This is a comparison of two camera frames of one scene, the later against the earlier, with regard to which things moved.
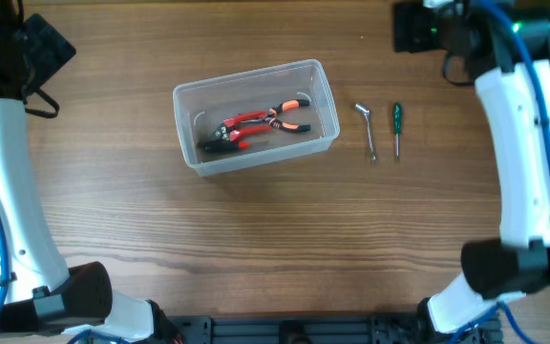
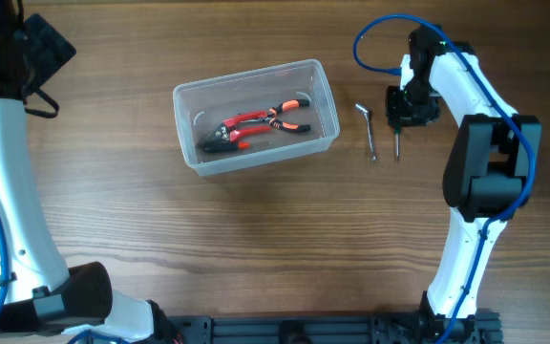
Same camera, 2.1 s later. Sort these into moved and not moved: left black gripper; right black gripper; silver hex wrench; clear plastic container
Moved: right black gripper
Not moved: left black gripper; silver hex wrench; clear plastic container
